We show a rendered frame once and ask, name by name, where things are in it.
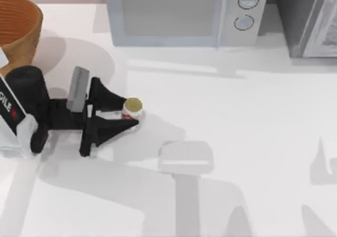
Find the microwave oven door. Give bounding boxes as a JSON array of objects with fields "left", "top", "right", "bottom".
[{"left": 103, "top": 0, "right": 229, "bottom": 48}]

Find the orange ribbed basket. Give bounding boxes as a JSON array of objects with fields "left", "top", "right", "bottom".
[{"left": 0, "top": 0, "right": 44, "bottom": 67}]

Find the grey cabinet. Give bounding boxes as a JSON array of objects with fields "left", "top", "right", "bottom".
[{"left": 273, "top": 0, "right": 337, "bottom": 59}]

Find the red and white can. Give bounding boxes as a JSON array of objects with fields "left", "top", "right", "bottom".
[{"left": 121, "top": 97, "right": 144, "bottom": 132}]

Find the pale microwave oven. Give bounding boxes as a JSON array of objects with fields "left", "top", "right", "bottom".
[{"left": 102, "top": 0, "right": 270, "bottom": 49}]

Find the pale grey rounded box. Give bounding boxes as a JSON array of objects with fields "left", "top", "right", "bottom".
[{"left": 66, "top": 66, "right": 91, "bottom": 113}]

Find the round microwave knob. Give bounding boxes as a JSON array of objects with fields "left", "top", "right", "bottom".
[
  {"left": 233, "top": 14, "right": 255, "bottom": 32},
  {"left": 237, "top": 0, "right": 260, "bottom": 9}
]

